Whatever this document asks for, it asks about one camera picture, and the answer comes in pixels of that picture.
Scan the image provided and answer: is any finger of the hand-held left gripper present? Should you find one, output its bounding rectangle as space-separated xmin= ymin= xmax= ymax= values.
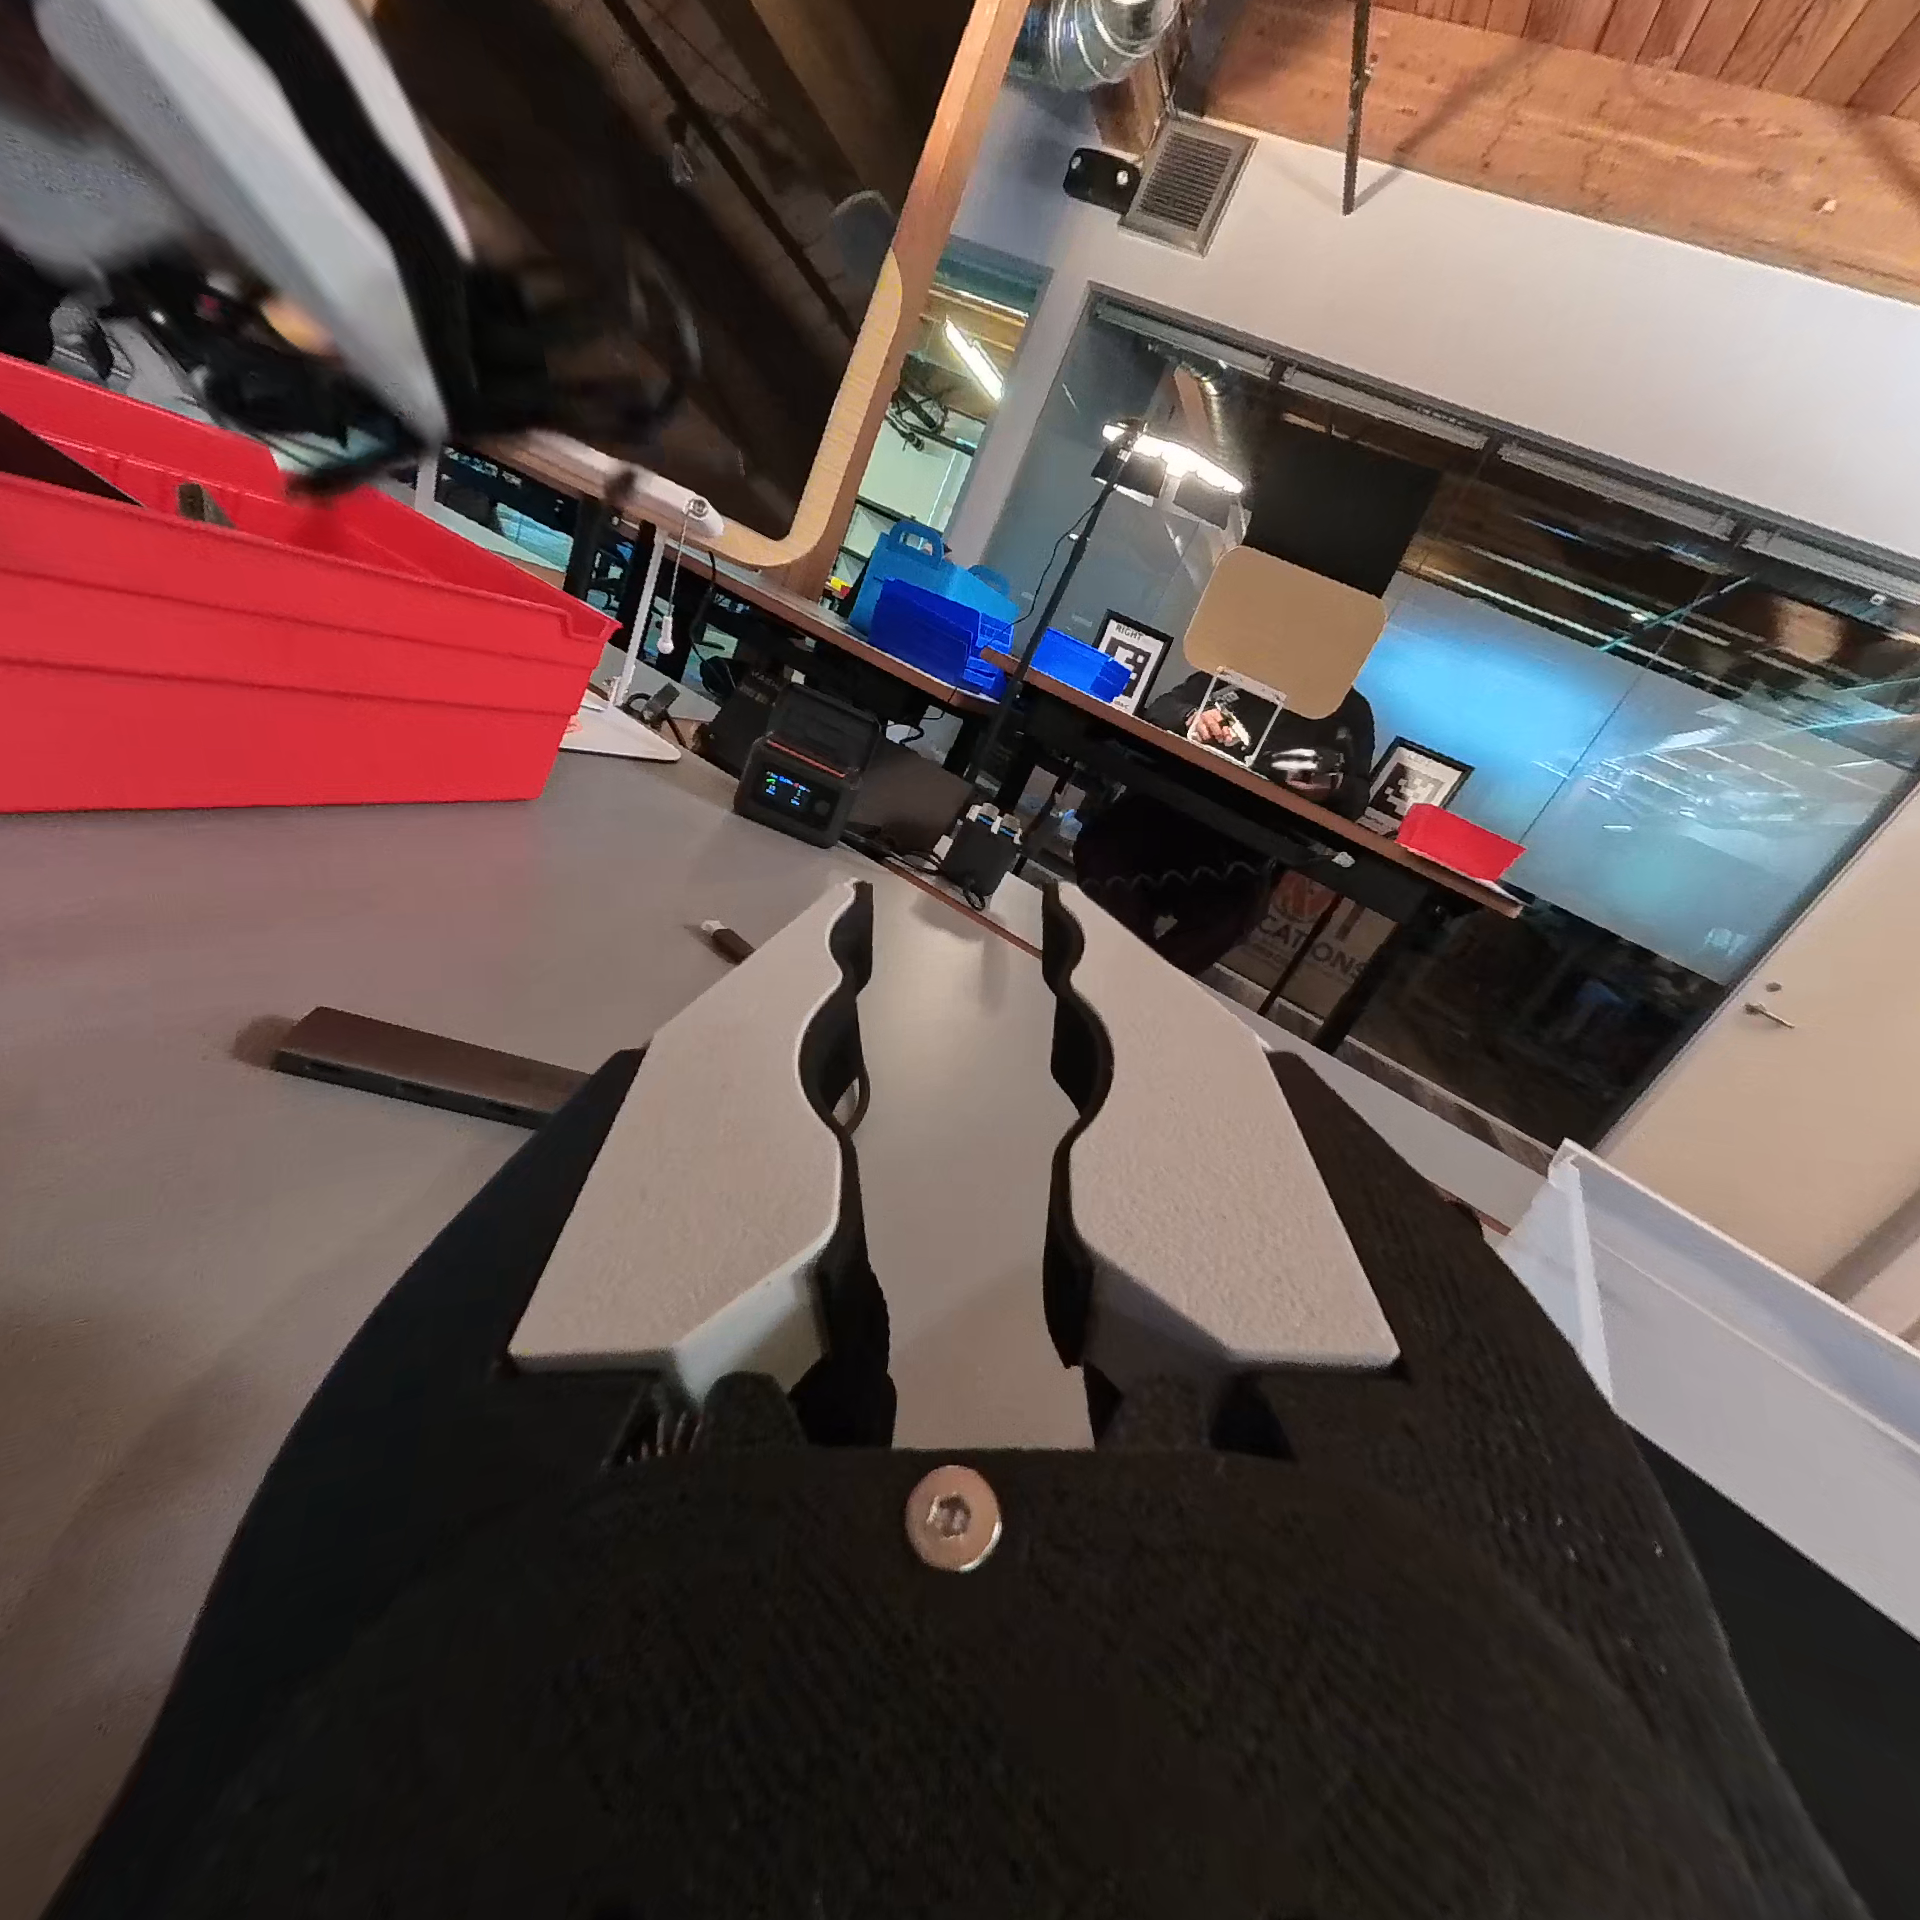
xmin=31 ymin=0 xmax=456 ymax=444
xmin=293 ymin=0 xmax=482 ymax=270

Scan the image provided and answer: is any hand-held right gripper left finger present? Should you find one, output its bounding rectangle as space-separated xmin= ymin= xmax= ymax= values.
xmin=508 ymin=881 xmax=903 ymax=1451

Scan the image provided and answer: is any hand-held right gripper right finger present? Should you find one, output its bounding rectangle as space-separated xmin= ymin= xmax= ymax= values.
xmin=1040 ymin=881 xmax=1405 ymax=1420

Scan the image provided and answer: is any dark grey usb hub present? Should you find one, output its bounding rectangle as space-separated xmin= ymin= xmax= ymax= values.
xmin=275 ymin=1001 xmax=597 ymax=1132

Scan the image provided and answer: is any red plastic bin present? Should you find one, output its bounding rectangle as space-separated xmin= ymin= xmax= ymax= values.
xmin=0 ymin=350 xmax=621 ymax=817

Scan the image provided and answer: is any clear plastic bin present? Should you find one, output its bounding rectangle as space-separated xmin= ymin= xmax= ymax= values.
xmin=1489 ymin=1136 xmax=1920 ymax=1641

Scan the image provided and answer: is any wood-rimmed dark panel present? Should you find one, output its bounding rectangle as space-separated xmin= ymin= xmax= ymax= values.
xmin=343 ymin=0 xmax=1040 ymax=577

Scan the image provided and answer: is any small red bin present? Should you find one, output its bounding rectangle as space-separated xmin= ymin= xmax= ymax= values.
xmin=1395 ymin=801 xmax=1528 ymax=889

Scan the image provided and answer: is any black charger block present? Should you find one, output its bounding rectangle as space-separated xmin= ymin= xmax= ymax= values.
xmin=937 ymin=806 xmax=1026 ymax=906

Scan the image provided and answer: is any black power station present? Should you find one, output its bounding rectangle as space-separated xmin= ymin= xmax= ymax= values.
xmin=731 ymin=688 xmax=889 ymax=852

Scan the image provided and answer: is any white panel stand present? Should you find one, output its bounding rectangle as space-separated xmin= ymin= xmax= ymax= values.
xmin=412 ymin=449 xmax=731 ymax=769

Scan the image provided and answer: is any blue plastic bin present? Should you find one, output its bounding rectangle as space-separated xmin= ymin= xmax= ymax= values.
xmin=1024 ymin=625 xmax=1136 ymax=710

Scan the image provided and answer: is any cream door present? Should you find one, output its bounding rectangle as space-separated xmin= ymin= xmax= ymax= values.
xmin=1594 ymin=829 xmax=1920 ymax=1296

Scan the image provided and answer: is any stack of blue bins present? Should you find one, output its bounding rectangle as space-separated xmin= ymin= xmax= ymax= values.
xmin=849 ymin=516 xmax=1024 ymax=701

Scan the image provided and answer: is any studio light on stand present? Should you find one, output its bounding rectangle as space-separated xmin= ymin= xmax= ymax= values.
xmin=1035 ymin=416 xmax=1250 ymax=758

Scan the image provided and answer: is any air vent grille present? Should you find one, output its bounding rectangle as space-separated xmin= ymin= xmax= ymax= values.
xmin=1119 ymin=114 xmax=1261 ymax=261

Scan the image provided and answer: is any printed marker frame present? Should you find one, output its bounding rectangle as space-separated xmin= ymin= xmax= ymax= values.
xmin=1362 ymin=737 xmax=1474 ymax=836
xmin=1093 ymin=609 xmax=1175 ymax=710

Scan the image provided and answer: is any black wall screen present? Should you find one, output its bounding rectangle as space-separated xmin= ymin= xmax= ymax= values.
xmin=1241 ymin=422 xmax=1445 ymax=596

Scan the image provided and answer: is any silver air duct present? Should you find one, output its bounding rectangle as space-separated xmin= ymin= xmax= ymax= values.
xmin=1008 ymin=0 xmax=1208 ymax=96

